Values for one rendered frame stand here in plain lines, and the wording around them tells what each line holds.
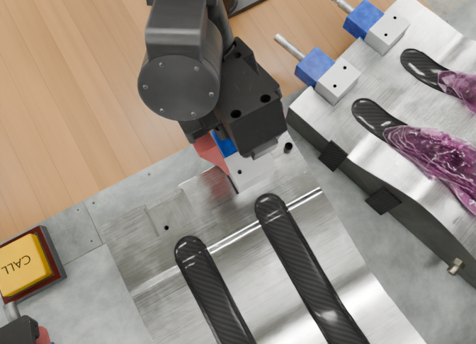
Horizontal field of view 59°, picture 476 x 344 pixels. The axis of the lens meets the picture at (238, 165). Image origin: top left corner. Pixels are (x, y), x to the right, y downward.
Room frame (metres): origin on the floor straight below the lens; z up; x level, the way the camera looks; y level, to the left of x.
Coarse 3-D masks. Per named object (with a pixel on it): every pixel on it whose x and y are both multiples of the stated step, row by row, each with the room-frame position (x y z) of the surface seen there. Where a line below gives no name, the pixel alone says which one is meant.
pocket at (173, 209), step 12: (180, 192) 0.11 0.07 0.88; (156, 204) 0.09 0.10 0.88; (168, 204) 0.10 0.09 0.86; (180, 204) 0.10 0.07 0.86; (156, 216) 0.08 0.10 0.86; (168, 216) 0.08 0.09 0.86; (180, 216) 0.08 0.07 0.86; (192, 216) 0.08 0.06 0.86; (156, 228) 0.07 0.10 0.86; (168, 228) 0.07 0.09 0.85
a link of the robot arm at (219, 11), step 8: (208, 8) 0.21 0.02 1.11; (216, 8) 0.21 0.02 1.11; (224, 8) 0.22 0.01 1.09; (208, 16) 0.20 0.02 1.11; (216, 16) 0.20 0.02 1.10; (224, 16) 0.21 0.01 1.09; (216, 24) 0.20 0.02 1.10; (224, 24) 0.21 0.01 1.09; (224, 32) 0.20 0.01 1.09; (224, 40) 0.19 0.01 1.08; (232, 40) 0.20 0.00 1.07; (224, 48) 0.19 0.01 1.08
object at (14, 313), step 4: (8, 304) -0.02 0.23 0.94; (12, 304) -0.02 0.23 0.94; (4, 308) -0.03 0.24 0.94; (8, 308) -0.03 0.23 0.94; (12, 308) -0.03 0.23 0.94; (16, 308) -0.03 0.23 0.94; (4, 312) -0.03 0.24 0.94; (8, 312) -0.03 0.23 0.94; (12, 312) -0.03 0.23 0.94; (16, 312) -0.03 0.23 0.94; (8, 316) -0.03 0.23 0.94; (12, 316) -0.03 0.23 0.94; (16, 316) -0.03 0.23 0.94; (20, 316) -0.03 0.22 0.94; (8, 320) -0.04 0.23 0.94; (12, 320) -0.04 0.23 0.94
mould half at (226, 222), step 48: (192, 192) 0.11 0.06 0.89; (288, 192) 0.11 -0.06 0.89; (144, 240) 0.05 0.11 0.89; (240, 240) 0.05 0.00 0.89; (336, 240) 0.05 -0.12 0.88; (144, 288) -0.01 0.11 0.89; (240, 288) -0.01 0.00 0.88; (288, 288) -0.01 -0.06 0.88; (336, 288) -0.01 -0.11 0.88; (192, 336) -0.06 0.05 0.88; (288, 336) -0.06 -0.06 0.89; (384, 336) -0.06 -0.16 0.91
